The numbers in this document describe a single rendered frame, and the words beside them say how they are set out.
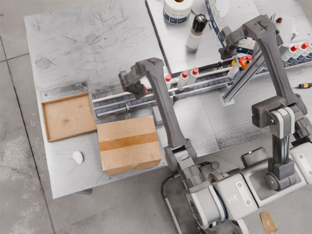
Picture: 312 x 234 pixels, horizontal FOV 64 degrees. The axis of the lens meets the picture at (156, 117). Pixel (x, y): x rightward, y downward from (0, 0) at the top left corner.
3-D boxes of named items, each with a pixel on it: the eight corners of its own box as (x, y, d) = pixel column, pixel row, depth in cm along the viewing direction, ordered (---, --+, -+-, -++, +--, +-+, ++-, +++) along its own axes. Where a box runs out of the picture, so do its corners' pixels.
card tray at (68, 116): (88, 94, 167) (87, 91, 163) (97, 130, 159) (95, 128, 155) (42, 104, 162) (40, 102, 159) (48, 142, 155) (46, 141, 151)
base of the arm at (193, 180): (184, 194, 96) (190, 193, 85) (175, 174, 98) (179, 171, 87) (204, 185, 98) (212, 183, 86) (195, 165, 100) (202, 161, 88)
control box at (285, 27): (274, 42, 133) (295, 18, 115) (268, 69, 128) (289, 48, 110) (256, 36, 134) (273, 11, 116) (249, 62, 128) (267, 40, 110)
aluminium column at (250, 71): (228, 95, 172) (279, 34, 109) (230, 101, 171) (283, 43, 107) (222, 96, 172) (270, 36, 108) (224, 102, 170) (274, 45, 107)
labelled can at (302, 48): (290, 56, 179) (308, 39, 160) (293, 62, 178) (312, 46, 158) (283, 58, 178) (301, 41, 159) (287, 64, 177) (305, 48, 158)
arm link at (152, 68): (138, 55, 89) (163, 49, 91) (131, 64, 102) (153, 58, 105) (176, 173, 92) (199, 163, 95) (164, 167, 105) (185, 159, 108)
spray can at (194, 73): (191, 80, 169) (198, 64, 149) (194, 87, 167) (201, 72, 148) (184, 81, 168) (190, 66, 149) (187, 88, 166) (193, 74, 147)
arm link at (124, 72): (121, 82, 134) (136, 78, 136) (114, 66, 138) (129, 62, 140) (122, 94, 144) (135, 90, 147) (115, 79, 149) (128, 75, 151)
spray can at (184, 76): (182, 82, 168) (188, 67, 148) (185, 89, 166) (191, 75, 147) (175, 84, 167) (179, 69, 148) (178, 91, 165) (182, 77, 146)
